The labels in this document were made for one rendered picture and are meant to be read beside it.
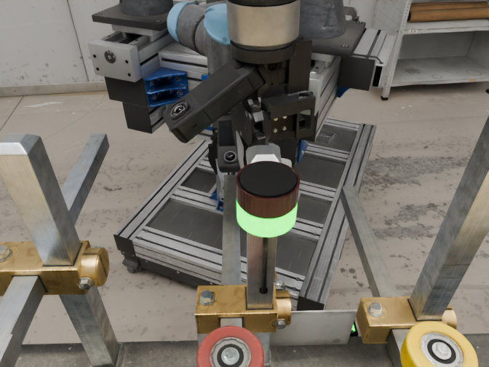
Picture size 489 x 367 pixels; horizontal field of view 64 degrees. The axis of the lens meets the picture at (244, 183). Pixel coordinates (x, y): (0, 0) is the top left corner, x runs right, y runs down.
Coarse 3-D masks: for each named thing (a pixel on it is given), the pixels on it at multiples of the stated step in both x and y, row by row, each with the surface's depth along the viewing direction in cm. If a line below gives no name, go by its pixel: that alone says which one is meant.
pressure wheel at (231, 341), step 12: (216, 336) 48; (228, 336) 48; (240, 336) 48; (252, 336) 48; (204, 348) 47; (216, 348) 47; (228, 348) 46; (240, 348) 47; (252, 348) 47; (204, 360) 45; (216, 360) 46; (228, 360) 45; (240, 360) 46; (252, 360) 45
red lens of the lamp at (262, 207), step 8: (240, 192) 36; (248, 192) 36; (296, 192) 36; (240, 200) 37; (248, 200) 36; (256, 200) 35; (264, 200) 35; (272, 200) 35; (280, 200) 35; (288, 200) 36; (296, 200) 37; (248, 208) 36; (256, 208) 36; (264, 208) 35; (272, 208) 35; (280, 208) 36; (288, 208) 36; (264, 216) 36; (272, 216) 36
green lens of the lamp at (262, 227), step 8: (240, 208) 38; (296, 208) 38; (240, 216) 38; (248, 216) 37; (288, 216) 37; (240, 224) 39; (248, 224) 37; (256, 224) 37; (264, 224) 37; (272, 224) 37; (280, 224) 37; (288, 224) 38; (256, 232) 38; (264, 232) 37; (272, 232) 37; (280, 232) 38
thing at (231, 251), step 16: (224, 176) 81; (224, 192) 77; (224, 208) 73; (224, 224) 70; (224, 240) 67; (224, 256) 64; (240, 256) 64; (224, 272) 61; (240, 272) 61; (224, 320) 55; (240, 320) 55
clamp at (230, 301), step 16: (208, 288) 58; (224, 288) 58; (240, 288) 58; (224, 304) 56; (240, 304) 56; (272, 304) 56; (288, 304) 56; (208, 320) 55; (256, 320) 56; (272, 320) 56; (288, 320) 56
